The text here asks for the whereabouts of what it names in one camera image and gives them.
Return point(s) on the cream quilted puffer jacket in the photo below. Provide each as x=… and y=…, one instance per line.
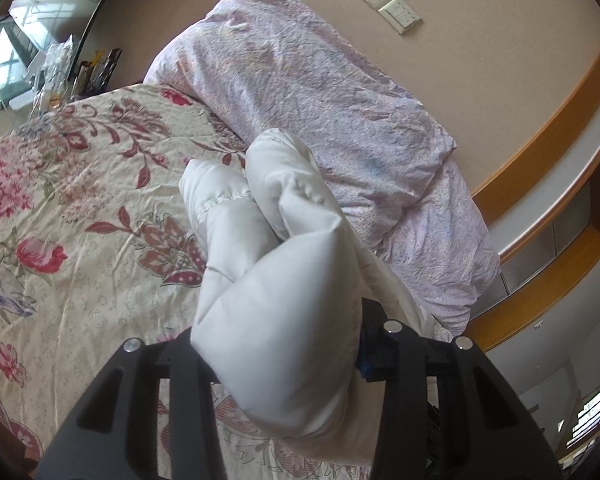
x=275, y=300

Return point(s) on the window with railing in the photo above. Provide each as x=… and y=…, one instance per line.
x=587, y=412

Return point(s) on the wooden door frame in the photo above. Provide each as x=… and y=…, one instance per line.
x=545, y=135

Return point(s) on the pink floral pillow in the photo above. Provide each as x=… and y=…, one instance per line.
x=300, y=85

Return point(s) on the frosted glass door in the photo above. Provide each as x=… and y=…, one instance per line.
x=545, y=250

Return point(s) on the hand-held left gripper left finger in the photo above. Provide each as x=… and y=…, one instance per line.
x=180, y=356

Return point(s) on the floral patterned bedsheet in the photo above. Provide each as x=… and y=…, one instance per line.
x=80, y=185

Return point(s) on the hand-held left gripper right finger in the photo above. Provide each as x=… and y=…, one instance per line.
x=367, y=360

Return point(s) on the cluster of small bottles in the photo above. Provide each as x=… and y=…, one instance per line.
x=97, y=72

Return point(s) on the clear plastic bag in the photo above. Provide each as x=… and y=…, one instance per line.
x=55, y=70

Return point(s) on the white light switch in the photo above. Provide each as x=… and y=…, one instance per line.
x=400, y=15

